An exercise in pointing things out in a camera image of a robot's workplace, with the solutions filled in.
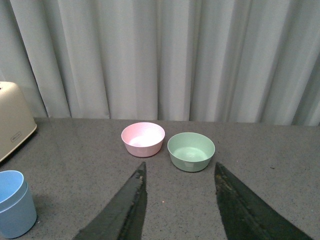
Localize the green bowl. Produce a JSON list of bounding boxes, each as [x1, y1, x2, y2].
[[167, 132, 216, 173]]

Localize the pink bowl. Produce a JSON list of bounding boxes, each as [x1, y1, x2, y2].
[[121, 122, 165, 158]]

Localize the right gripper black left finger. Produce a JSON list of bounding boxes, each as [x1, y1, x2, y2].
[[74, 162, 147, 240]]

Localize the cream toaster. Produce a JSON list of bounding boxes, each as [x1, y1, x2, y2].
[[0, 81, 37, 161]]

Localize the light blue cup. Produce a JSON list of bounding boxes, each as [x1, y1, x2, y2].
[[0, 183, 37, 239], [0, 170, 27, 212]]

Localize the white curtain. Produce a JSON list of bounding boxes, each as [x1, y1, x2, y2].
[[0, 0, 320, 126]]

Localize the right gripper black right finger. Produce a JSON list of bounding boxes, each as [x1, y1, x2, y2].
[[214, 162, 311, 240]]

